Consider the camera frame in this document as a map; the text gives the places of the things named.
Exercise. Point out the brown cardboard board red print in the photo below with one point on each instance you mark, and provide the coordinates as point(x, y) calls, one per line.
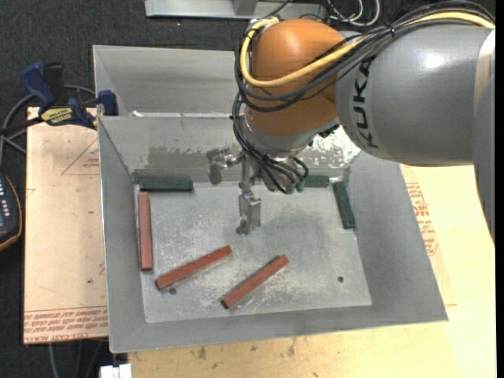
point(63, 211)

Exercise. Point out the dark green flat block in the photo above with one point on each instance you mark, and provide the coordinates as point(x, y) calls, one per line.
point(163, 181)
point(344, 205)
point(318, 181)

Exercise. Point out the red-brown flat block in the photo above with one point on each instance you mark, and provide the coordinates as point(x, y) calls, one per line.
point(145, 230)
point(193, 267)
point(256, 281)

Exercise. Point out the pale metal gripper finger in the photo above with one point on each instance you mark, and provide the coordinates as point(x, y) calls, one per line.
point(249, 213)
point(216, 167)

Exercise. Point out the grey metal bin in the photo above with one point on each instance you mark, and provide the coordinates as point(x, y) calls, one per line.
point(315, 250)

